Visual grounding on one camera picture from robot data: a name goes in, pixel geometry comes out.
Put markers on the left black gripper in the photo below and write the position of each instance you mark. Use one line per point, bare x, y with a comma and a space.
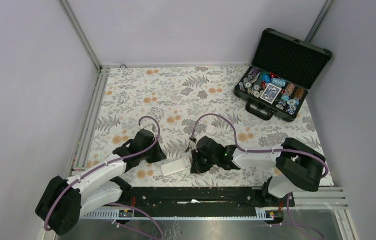
159, 156

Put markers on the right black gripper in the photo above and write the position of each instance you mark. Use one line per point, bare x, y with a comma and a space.
197, 167

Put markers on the white battery cover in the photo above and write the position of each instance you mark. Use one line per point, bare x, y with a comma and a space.
210, 129

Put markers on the white remote control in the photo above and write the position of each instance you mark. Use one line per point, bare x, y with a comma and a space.
176, 166

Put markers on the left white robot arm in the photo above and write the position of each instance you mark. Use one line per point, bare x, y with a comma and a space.
65, 200

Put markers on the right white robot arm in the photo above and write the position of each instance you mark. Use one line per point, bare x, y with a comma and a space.
301, 168

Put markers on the floral table mat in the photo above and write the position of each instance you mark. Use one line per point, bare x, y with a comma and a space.
182, 100

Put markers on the blue playing card deck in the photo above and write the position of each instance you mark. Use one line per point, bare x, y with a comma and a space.
270, 93

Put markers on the black poker chip case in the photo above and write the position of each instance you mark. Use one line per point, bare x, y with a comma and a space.
284, 61

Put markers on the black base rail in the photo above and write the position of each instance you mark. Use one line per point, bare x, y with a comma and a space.
202, 202

